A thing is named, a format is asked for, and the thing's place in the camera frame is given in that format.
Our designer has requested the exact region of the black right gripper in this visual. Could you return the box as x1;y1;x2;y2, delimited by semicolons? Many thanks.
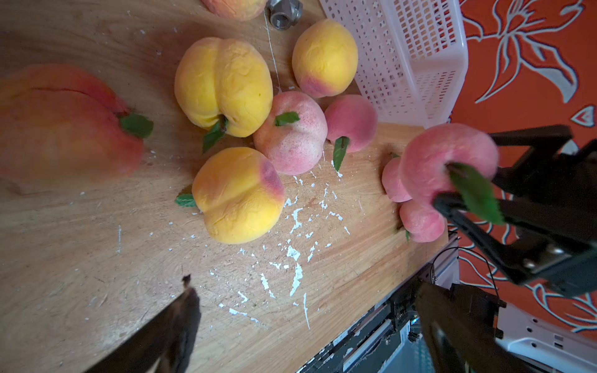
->
433;124;596;298

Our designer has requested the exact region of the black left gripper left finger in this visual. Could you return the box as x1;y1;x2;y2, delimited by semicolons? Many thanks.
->
87;275;201;372

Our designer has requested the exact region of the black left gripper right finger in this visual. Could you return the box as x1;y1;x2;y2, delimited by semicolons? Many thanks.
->
415;282;527;372

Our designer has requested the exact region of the pink peach with leaf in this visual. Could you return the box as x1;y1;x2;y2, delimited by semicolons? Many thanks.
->
399;123;505;225

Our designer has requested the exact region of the yellow peach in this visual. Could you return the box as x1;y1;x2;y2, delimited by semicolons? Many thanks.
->
174;37;273;152
292;19;359;98
175;147;285;244

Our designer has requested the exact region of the red orange peach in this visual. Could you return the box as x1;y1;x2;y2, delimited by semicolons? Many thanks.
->
1;64;154;189

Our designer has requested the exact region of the white plastic basket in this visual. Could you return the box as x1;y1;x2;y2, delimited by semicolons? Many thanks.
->
321;0;469;128

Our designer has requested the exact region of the pink red peach front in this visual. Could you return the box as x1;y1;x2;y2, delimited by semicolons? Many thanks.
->
399;200;446;243

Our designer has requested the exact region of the pink peach right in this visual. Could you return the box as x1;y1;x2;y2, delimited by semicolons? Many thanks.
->
382;156;412;203

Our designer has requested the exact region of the pink peach centre left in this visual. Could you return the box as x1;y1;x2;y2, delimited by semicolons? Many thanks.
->
253;91;328;176

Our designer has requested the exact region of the orange peach near case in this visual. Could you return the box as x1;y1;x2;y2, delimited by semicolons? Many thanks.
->
202;0;267;22

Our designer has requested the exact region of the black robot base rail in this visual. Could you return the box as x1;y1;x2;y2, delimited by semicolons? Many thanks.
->
300;232;460;372

